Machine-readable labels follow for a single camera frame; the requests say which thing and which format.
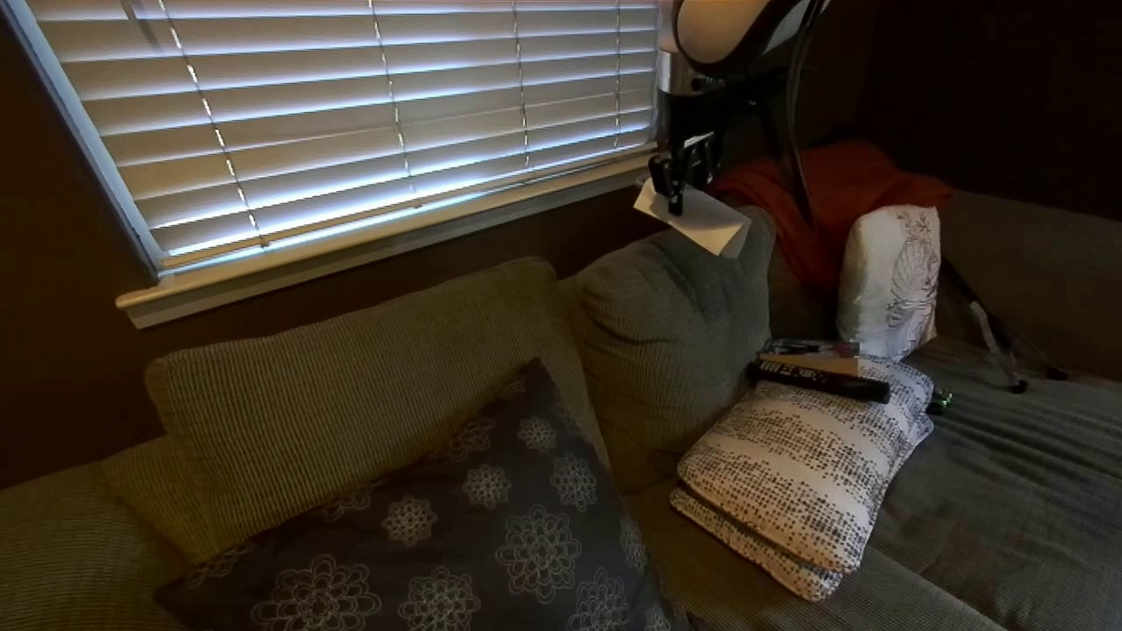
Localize small grey sofa back cushion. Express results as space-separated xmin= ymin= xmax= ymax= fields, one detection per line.
xmin=139 ymin=252 xmax=615 ymax=567

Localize white window sill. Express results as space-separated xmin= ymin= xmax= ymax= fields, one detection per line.
xmin=112 ymin=150 xmax=660 ymax=334

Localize red blanket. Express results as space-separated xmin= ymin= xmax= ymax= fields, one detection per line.
xmin=707 ymin=135 xmax=959 ymax=296

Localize white black-dotted pillow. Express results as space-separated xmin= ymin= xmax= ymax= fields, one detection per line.
xmin=665 ymin=340 xmax=941 ymax=606

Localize white cloth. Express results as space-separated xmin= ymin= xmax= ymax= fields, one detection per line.
xmin=629 ymin=175 xmax=755 ymax=264
xmin=830 ymin=202 xmax=948 ymax=366

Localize dark red magazine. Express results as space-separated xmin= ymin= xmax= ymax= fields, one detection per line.
xmin=758 ymin=334 xmax=867 ymax=366

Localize grey fabric sofa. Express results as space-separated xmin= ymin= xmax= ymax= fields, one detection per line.
xmin=0 ymin=186 xmax=1122 ymax=631

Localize black remote control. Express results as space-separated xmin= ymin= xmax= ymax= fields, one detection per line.
xmin=744 ymin=358 xmax=895 ymax=405

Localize small olive back cushion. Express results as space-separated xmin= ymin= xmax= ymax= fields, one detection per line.
xmin=563 ymin=207 xmax=781 ymax=498

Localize white window blinds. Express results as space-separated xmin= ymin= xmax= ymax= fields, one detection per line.
xmin=0 ymin=0 xmax=680 ymax=282

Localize dark floral throw pillow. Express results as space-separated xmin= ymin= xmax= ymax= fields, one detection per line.
xmin=154 ymin=352 xmax=680 ymax=631

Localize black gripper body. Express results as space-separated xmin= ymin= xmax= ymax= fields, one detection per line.
xmin=653 ymin=79 xmax=724 ymax=177

